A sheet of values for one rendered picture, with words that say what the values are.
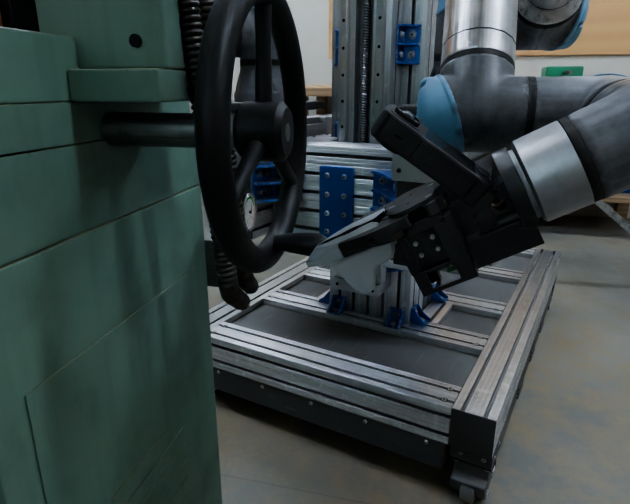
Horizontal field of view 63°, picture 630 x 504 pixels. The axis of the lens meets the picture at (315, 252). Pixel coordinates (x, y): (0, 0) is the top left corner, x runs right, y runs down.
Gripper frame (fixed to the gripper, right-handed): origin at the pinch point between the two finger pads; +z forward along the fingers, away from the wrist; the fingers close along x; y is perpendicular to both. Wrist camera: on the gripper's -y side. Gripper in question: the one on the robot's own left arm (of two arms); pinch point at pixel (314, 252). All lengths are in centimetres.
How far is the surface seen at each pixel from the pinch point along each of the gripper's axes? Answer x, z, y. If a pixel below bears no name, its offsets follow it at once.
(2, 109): -10.9, 13.4, -24.0
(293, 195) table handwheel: 12.2, 3.9, -4.8
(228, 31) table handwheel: -6.6, -5.4, -20.0
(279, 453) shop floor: 48, 54, 53
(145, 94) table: -2.1, 6.3, -20.7
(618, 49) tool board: 336, -107, 37
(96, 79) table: -2.2, 10.0, -24.3
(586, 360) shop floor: 115, -17, 97
